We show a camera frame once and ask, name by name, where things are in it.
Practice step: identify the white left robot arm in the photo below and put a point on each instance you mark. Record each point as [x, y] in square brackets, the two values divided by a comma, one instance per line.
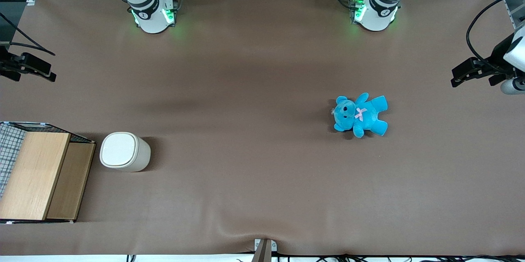
[375, 14]

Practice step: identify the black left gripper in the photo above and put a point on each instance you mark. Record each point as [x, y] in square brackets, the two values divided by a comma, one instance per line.
[495, 64]

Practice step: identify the brown table mat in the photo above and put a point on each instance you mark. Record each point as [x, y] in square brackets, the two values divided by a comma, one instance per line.
[246, 139]

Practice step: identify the grey metal table bracket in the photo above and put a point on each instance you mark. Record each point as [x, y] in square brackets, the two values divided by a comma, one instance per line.
[264, 249]

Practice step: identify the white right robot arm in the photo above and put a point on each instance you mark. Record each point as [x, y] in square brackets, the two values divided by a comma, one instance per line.
[151, 16]

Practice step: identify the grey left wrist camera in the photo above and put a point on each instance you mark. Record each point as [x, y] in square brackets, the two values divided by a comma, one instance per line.
[512, 86]

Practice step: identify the wooden stepped shelf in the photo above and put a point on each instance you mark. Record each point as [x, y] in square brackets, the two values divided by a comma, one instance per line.
[37, 176]

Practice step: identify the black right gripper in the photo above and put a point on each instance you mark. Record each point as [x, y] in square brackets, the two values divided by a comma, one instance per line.
[8, 66]

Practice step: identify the blue teddy bear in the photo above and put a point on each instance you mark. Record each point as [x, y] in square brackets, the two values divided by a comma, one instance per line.
[361, 115]

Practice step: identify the white lidded trash can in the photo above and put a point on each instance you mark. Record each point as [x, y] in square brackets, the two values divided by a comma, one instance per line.
[125, 153]

